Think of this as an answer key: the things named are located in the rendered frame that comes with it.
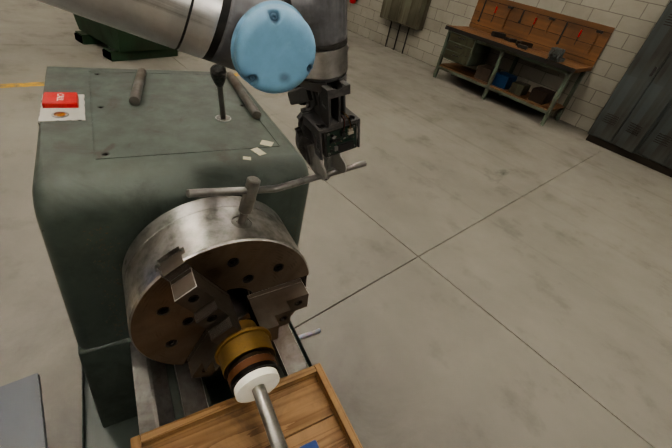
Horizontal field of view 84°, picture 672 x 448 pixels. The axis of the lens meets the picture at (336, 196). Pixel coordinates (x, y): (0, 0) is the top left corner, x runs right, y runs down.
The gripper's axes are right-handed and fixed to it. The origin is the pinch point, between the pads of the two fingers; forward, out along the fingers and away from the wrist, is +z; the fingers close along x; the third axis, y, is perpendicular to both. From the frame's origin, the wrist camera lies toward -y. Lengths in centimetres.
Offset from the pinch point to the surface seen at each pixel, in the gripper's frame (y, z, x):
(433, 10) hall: -549, 176, 510
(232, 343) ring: 17.4, 11.4, -25.2
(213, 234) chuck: 5.4, -0.2, -22.1
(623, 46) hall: -227, 162, 583
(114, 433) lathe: -4, 62, -60
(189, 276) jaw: 9.6, 2.2, -27.3
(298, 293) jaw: 11.5, 15.6, -11.9
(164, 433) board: 17, 29, -41
